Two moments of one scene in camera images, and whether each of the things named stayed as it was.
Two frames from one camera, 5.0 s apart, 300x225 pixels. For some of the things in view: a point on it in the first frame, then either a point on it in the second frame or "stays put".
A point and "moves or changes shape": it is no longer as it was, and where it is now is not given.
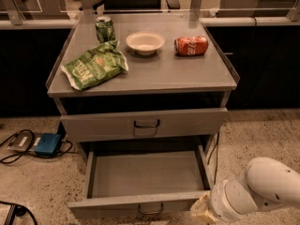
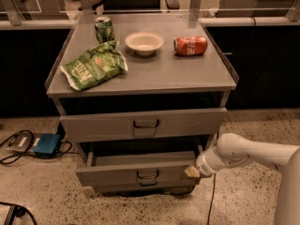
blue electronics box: (48, 144) stays put
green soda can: (105, 29) stays put
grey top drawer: (202, 122) stays put
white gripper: (217, 202) → (203, 165)
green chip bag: (100, 64) stays put
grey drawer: (156, 184) moves or changes shape
